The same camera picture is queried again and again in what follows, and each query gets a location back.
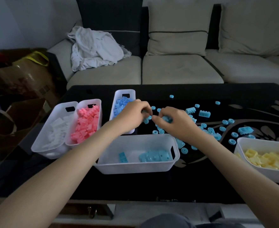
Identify pile of colorful blocks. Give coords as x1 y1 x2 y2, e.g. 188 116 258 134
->
143 94 256 155

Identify yellow bag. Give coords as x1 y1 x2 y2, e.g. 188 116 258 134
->
13 51 49 67

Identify person's leg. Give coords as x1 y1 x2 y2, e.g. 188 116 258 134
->
196 222 246 228
139 213 197 228

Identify person's right hand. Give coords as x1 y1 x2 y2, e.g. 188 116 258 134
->
152 106 203 144

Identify brown paper bag white handle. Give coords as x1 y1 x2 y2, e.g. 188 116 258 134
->
0 98 52 150

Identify grey sofa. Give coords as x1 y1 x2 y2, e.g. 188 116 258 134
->
47 0 279 90

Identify dark back cushion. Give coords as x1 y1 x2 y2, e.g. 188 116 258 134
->
75 0 144 57

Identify crumpled white cloth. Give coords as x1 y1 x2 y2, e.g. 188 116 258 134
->
68 26 132 72

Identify person's left hand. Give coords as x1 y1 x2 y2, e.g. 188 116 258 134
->
113 99 153 136

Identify person's left leg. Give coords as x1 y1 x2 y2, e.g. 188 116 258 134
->
139 213 197 228

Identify pile of white blocks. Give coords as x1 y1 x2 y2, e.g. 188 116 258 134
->
43 115 73 150

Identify black glass coffee table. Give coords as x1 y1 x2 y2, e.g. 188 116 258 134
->
0 83 279 226

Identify glossy brown shopping bag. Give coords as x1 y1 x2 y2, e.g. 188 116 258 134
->
0 48 68 105

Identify person's right forearm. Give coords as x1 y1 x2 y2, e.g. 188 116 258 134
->
189 133 279 228

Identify beige back cushion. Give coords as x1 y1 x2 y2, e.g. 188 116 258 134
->
146 2 214 57
218 0 279 57

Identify person's left forearm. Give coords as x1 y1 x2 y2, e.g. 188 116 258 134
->
0 121 121 228

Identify person's right leg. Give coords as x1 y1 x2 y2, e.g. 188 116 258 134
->
196 222 246 228

